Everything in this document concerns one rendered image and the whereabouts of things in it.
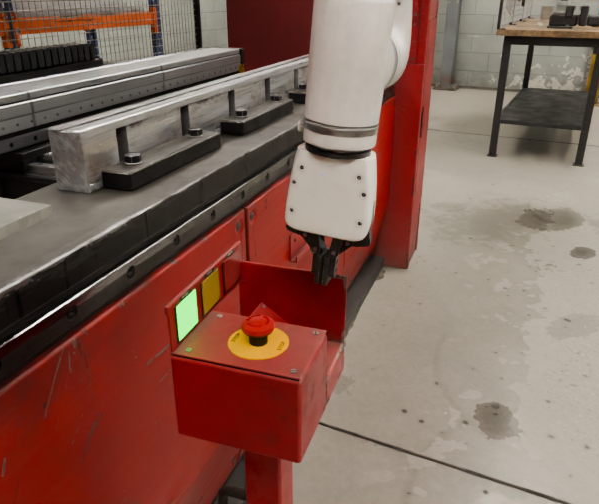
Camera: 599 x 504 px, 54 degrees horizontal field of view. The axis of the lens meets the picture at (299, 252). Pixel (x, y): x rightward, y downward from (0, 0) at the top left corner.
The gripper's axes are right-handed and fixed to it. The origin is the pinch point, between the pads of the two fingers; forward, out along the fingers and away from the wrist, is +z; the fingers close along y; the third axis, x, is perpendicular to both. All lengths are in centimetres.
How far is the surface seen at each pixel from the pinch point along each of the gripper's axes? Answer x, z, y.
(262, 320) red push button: -9.6, 3.7, -4.3
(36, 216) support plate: -29.5, -13.9, -16.6
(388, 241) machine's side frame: 179, 73, -16
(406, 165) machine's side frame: 179, 37, -13
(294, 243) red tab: 61, 27, -23
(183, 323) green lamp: -12.5, 4.9, -12.9
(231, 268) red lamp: 0.9, 3.9, -13.0
